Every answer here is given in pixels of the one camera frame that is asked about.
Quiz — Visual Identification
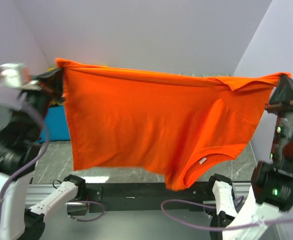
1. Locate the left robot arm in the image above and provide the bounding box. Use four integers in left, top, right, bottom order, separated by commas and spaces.
0, 64, 89, 240

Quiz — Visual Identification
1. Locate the orange t-shirt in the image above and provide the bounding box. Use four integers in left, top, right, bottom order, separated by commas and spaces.
56, 58, 285, 191

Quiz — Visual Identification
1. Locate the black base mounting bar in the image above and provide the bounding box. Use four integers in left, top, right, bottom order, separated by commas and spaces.
66, 181, 254, 217

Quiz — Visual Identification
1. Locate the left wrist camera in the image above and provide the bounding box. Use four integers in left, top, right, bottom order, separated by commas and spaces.
0, 63, 32, 89

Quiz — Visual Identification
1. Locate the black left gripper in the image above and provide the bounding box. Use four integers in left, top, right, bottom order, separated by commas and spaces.
23, 65, 68, 137

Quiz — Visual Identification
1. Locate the folded blue t-shirt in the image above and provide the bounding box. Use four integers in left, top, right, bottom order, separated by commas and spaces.
44, 106, 70, 142

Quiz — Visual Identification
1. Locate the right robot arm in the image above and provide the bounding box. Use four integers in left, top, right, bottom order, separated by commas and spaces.
206, 74, 293, 240

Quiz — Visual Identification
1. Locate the yellow plastic bin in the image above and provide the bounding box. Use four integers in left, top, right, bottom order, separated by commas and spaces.
48, 66, 63, 72

